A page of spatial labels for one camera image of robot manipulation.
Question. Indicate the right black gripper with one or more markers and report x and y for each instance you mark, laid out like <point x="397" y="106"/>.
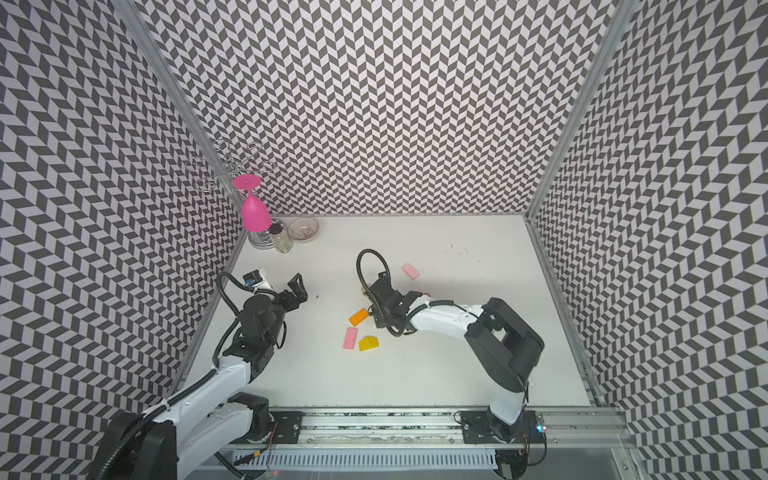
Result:
<point x="383" y="306"/>

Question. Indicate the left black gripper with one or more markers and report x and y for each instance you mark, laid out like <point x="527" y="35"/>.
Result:
<point x="300" y="294"/>

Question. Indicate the orange rectangular block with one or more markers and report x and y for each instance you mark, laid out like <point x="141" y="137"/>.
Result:
<point x="357" y="318"/>

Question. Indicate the light pink rectangular block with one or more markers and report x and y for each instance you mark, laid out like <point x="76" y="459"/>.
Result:
<point x="410" y="271"/>

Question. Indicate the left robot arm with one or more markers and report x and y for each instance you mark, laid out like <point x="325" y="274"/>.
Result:
<point x="173" y="438"/>

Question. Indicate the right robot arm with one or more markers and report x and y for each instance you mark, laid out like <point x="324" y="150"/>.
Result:
<point x="506" y="346"/>

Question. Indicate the yellow house-shaped block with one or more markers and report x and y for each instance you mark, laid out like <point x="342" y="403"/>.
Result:
<point x="368" y="343"/>

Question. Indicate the glass spice jar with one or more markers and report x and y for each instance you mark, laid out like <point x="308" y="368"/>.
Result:
<point x="280" y="238"/>

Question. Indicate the small striped bowl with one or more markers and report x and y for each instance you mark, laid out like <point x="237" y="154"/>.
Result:
<point x="304" y="229"/>

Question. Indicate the pink plastic wine glass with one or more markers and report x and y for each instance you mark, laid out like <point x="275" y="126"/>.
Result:
<point x="255" y="214"/>

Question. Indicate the chrome glass holder stand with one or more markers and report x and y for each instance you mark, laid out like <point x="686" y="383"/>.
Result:
<point x="244" y="171"/>

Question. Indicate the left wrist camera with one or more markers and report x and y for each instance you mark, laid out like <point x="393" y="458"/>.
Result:
<point x="256" y="280"/>

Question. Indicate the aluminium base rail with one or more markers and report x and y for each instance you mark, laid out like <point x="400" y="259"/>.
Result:
<point x="415" y="427"/>

